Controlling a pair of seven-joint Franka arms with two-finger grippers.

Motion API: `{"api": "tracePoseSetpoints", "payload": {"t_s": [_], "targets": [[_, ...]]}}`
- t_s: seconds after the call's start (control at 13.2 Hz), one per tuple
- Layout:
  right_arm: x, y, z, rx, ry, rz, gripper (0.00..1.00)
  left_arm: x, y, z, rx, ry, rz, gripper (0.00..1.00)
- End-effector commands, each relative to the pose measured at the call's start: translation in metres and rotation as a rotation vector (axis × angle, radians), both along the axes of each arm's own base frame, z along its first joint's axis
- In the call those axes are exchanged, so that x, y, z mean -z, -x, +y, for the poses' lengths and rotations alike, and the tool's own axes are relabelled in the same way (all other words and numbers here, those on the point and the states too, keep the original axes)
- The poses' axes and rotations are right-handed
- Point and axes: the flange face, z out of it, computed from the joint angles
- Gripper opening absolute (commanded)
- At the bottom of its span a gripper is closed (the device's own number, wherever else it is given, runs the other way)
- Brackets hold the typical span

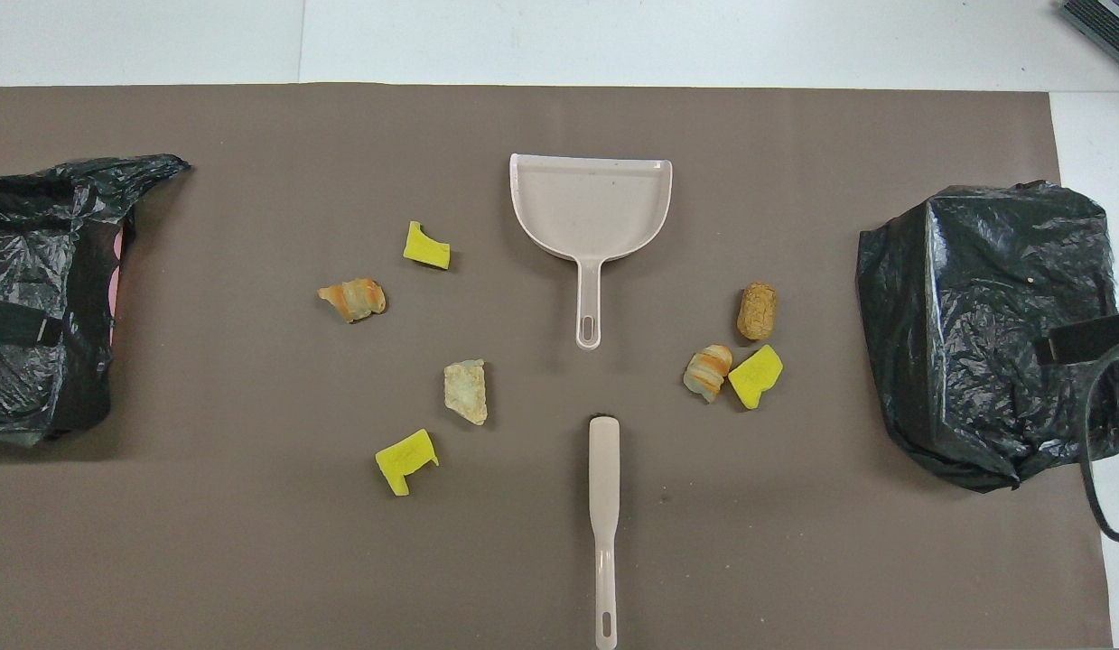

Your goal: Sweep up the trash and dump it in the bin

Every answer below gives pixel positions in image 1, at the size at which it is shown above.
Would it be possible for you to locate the beige hand brush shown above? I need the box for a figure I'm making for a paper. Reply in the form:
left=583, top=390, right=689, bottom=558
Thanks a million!
left=587, top=414, right=622, bottom=650

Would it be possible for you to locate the small yellow sponge piece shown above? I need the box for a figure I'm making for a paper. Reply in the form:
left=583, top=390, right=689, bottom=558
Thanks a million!
left=403, top=220, right=452, bottom=271

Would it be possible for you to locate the brown table mat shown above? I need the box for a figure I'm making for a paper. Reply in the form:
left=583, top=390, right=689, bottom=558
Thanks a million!
left=0, top=83, right=1115, bottom=650

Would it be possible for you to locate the notched yellow sponge piece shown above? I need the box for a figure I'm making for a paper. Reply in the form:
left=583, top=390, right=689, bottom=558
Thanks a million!
left=375, top=428, right=440, bottom=497

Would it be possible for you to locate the grey ribbed device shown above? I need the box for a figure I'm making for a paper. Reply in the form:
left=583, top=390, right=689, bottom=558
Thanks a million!
left=1056, top=0, right=1119, bottom=51

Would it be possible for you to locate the orange striped bread piece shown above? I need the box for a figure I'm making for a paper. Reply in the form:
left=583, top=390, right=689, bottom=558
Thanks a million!
left=317, top=277, right=387, bottom=324
left=683, top=344, right=733, bottom=404

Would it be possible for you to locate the pink bin with black bag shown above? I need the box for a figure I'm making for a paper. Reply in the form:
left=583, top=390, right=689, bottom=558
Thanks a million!
left=0, top=153, right=191, bottom=448

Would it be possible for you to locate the beige plastic dustpan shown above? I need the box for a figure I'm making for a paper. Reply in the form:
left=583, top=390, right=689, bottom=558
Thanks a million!
left=509, top=153, right=674, bottom=351

